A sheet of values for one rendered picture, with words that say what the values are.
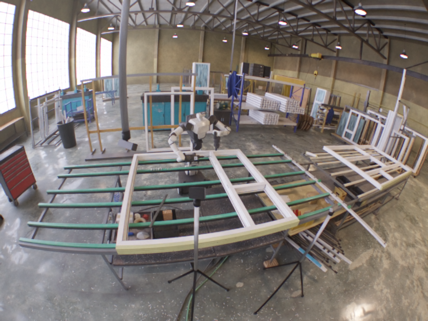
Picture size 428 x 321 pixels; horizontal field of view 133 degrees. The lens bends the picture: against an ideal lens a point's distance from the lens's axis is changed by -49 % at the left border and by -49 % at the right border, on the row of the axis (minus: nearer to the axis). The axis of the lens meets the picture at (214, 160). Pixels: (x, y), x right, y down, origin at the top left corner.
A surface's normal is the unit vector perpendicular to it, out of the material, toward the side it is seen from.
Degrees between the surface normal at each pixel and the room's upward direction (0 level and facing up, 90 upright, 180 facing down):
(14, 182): 90
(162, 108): 90
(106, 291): 0
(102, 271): 0
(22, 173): 90
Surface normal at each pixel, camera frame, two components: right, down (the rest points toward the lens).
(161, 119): 0.26, 0.47
